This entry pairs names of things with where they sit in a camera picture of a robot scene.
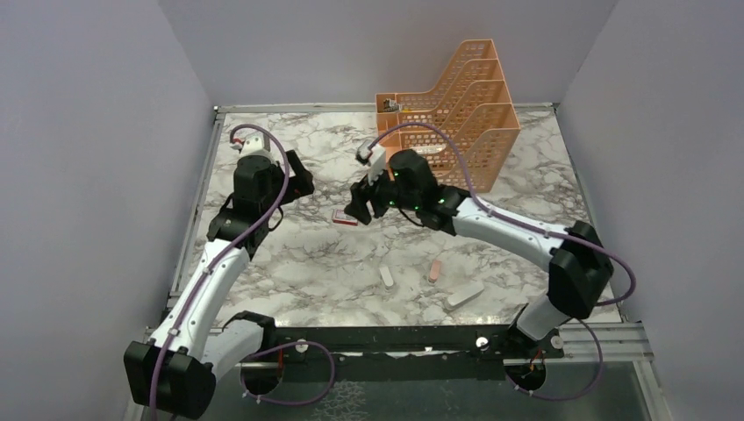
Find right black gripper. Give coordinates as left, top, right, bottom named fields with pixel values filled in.
left=345, top=159, right=421, bottom=225

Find red white staple box sleeve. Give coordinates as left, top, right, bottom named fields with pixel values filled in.
left=332, top=209, right=359, bottom=226

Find pink stapler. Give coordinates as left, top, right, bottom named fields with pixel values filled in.
left=427, top=259, right=442, bottom=284

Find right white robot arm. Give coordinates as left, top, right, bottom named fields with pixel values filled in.
left=344, top=146, right=614, bottom=357

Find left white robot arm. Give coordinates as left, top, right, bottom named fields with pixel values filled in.
left=124, top=150, right=314, bottom=419

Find binder clips in organizer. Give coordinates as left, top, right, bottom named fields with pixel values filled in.
left=382, top=98, right=401, bottom=113

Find orange plastic file organizer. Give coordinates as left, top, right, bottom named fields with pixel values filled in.
left=376, top=39, right=520, bottom=193

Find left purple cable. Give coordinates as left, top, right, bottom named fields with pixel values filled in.
left=147, top=125, right=337, bottom=421

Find purple cable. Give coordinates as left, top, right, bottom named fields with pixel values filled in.
left=368, top=122, right=638, bottom=403
left=147, top=125, right=337, bottom=421

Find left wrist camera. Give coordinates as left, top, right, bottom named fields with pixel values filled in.
left=236, top=136, right=272, bottom=160

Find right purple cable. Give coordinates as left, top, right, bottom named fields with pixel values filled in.
left=368, top=122, right=638, bottom=403

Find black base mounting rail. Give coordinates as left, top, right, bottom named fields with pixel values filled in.
left=235, top=325, right=564, bottom=382

